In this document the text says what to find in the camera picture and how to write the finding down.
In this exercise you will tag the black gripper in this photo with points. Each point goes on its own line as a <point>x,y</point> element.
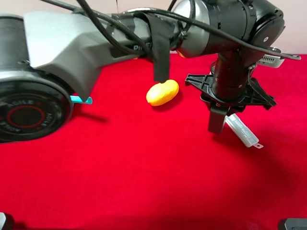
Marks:
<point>253,94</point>

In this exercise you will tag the dark grey pump bottle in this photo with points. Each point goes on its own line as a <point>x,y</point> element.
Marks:
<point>217,118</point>

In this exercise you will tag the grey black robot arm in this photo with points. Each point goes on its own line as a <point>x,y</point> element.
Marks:
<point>45,57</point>

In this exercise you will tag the clear plastic slim case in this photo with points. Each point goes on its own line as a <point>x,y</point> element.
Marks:
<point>247,137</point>

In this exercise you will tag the yellow lemon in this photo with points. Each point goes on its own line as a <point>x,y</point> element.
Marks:
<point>161,93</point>

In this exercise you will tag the red tablecloth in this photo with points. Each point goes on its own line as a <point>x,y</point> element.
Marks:
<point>121,164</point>

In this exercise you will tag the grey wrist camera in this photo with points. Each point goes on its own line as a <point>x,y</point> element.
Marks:
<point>271,61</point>

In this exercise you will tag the teal saucepan with handle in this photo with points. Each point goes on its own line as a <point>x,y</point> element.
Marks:
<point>78,100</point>

